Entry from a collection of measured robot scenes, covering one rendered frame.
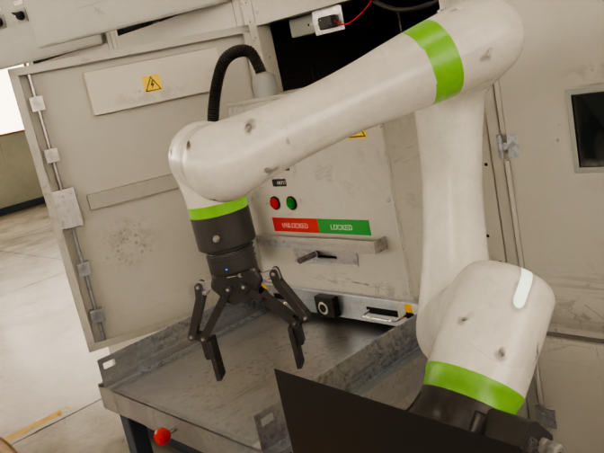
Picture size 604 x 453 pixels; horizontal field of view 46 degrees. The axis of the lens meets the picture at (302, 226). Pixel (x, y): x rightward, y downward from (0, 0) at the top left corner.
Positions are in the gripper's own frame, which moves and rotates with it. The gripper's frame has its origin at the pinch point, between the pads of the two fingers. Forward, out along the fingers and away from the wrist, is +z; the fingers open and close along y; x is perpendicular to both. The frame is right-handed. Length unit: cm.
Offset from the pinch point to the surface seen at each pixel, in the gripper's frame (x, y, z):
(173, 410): -18.8, 25.8, 14.7
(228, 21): -95, 14, -61
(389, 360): -26.6, -17.6, 14.6
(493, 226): -50, -43, -2
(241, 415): -13.3, 10.2, 15.1
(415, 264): -41.9, -25.5, 0.7
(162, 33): -115, 41, -64
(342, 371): -16.5, -10.0, 10.8
